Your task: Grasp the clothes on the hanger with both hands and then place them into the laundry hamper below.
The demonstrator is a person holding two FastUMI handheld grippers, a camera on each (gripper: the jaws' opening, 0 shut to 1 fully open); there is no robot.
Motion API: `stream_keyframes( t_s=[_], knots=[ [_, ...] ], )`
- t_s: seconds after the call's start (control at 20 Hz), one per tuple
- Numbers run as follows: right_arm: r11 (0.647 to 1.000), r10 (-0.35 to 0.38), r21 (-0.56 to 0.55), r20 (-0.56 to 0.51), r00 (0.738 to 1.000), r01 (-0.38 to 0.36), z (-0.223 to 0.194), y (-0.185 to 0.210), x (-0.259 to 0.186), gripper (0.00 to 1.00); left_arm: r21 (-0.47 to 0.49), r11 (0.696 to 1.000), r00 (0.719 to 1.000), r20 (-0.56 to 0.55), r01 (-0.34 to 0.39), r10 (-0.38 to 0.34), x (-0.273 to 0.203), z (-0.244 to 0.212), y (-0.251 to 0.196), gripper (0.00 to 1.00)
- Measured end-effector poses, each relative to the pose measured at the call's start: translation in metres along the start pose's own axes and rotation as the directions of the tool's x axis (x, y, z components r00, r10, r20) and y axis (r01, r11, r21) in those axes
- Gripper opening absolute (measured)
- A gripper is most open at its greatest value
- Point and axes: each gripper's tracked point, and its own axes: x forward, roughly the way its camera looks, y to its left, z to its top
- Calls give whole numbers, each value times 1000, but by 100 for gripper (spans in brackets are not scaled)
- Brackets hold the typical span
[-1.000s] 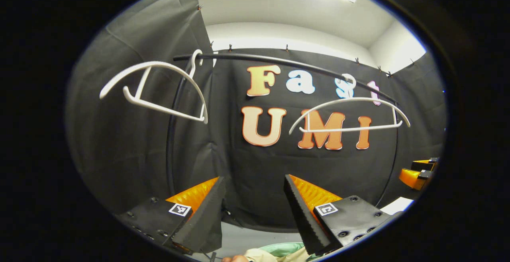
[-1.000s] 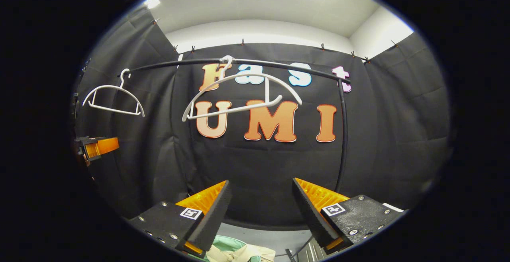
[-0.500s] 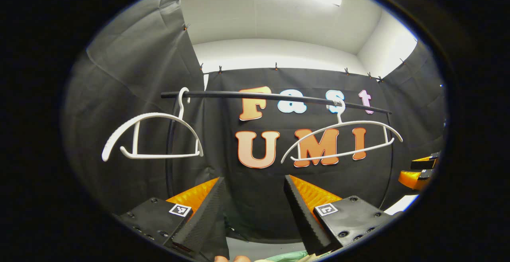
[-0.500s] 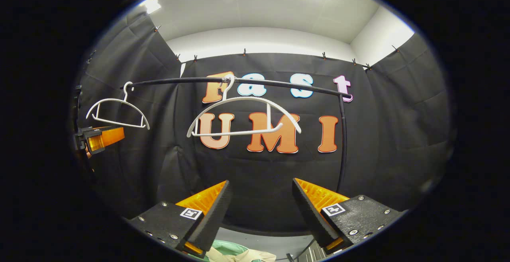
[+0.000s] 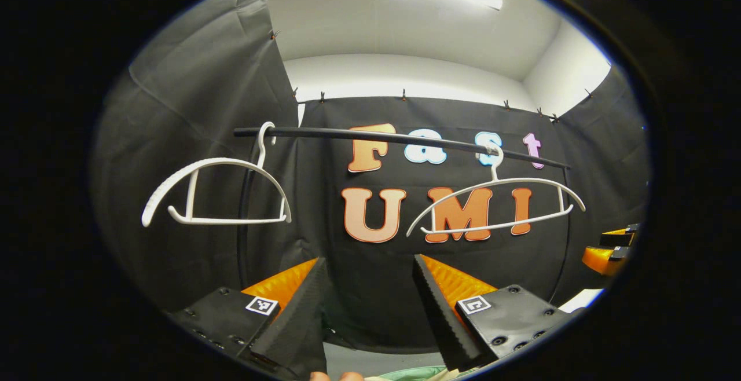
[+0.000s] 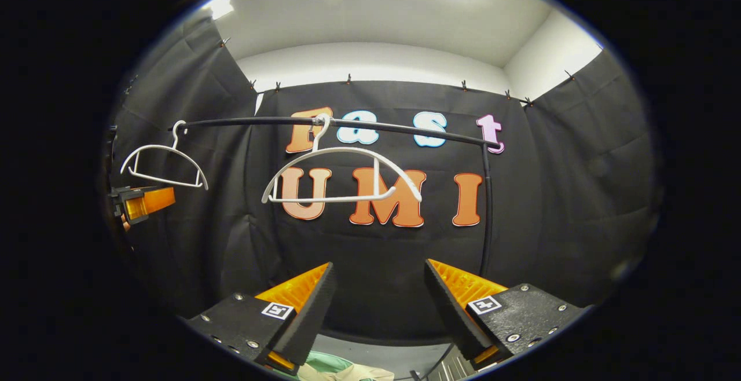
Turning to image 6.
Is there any green laundry hamper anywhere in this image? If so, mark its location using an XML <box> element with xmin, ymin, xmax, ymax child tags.
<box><xmin>272</xmin><ymin>351</ymin><xmax>354</xmax><ymax>381</ymax></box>

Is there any black clothes rail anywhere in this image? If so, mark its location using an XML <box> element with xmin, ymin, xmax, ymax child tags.
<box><xmin>171</xmin><ymin>116</ymin><xmax>501</xmax><ymax>381</ymax></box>

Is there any white plastic hanger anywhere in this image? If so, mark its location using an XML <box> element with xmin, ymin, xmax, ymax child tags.
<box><xmin>120</xmin><ymin>120</ymin><xmax>209</xmax><ymax>191</ymax></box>
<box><xmin>262</xmin><ymin>113</ymin><xmax>423</xmax><ymax>204</ymax></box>

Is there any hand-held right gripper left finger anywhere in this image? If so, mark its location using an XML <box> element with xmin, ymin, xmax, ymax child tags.
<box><xmin>185</xmin><ymin>262</ymin><xmax>338</xmax><ymax>377</ymax></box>

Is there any black backdrop cloth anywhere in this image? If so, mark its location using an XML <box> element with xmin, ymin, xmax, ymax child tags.
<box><xmin>107</xmin><ymin>16</ymin><xmax>661</xmax><ymax>347</ymax></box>

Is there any ceiling light panel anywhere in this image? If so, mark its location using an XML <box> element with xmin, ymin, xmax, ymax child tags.
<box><xmin>206</xmin><ymin>0</ymin><xmax>235</xmax><ymax>20</ymax></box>

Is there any cream shirt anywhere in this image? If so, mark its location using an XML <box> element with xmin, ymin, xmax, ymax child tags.
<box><xmin>296</xmin><ymin>362</ymin><xmax>395</xmax><ymax>381</ymax></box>

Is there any row of black clips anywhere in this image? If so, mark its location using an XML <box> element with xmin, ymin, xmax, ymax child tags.
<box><xmin>217</xmin><ymin>36</ymin><xmax>574</xmax><ymax>107</ymax></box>

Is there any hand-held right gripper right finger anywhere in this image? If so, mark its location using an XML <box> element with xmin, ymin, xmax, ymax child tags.
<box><xmin>424</xmin><ymin>258</ymin><xmax>591</xmax><ymax>370</ymax></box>

